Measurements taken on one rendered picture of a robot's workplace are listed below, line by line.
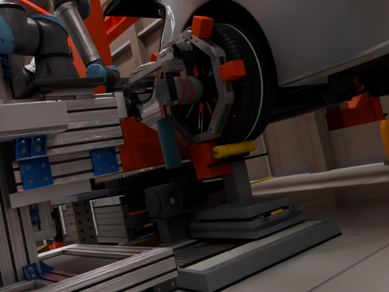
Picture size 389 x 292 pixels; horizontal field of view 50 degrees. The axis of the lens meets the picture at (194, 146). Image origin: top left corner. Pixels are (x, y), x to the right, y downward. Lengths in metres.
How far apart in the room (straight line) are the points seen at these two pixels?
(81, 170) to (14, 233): 0.29
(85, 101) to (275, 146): 5.74
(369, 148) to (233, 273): 4.59
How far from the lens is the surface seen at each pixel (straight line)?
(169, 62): 1.87
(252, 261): 1.73
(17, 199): 1.44
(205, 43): 2.00
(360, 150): 6.14
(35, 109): 1.22
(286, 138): 6.81
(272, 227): 2.03
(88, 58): 1.76
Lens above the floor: 0.47
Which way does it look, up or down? 3 degrees up
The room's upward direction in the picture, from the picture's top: 12 degrees counter-clockwise
